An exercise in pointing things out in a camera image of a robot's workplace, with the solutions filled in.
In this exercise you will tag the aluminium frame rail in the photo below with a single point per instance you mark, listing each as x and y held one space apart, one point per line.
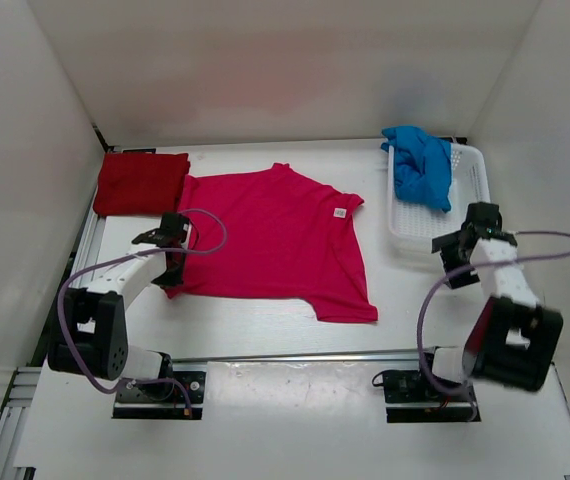
45 193

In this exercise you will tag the blue t-shirt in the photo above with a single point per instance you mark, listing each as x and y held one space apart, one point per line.
422 170

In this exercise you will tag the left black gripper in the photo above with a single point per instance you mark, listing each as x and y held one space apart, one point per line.
171 280

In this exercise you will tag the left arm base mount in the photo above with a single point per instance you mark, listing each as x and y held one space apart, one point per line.
155 402

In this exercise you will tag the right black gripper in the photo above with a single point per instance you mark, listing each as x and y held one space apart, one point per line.
446 243

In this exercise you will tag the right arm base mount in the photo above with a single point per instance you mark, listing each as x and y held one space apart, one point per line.
410 399

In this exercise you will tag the dark red t-shirt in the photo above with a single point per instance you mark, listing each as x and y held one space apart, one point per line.
138 183

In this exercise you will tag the white plastic basket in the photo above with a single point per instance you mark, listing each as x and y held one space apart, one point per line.
413 226

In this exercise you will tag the pink t-shirt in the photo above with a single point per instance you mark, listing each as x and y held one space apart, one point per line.
276 234

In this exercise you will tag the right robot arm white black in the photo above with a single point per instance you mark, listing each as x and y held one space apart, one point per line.
514 339

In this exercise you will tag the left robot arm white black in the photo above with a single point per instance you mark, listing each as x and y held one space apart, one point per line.
95 322

